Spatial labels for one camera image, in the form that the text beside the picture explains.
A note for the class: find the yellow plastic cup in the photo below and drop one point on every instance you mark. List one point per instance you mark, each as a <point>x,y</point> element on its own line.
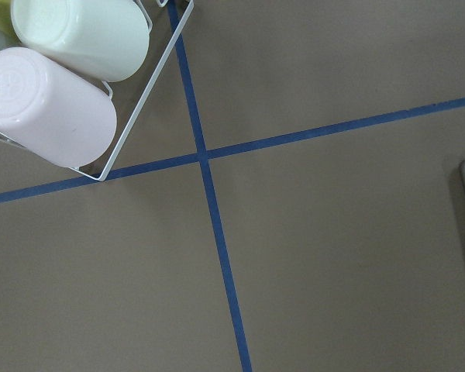
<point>5,19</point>

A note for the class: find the pink plastic cup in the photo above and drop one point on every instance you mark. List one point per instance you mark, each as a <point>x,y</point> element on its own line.
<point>51,111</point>

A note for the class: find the pale green plastic cup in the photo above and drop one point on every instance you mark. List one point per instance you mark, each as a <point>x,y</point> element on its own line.
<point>107,40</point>

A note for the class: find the white wire cup rack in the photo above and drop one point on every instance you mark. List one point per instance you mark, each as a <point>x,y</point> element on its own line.
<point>128,97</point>

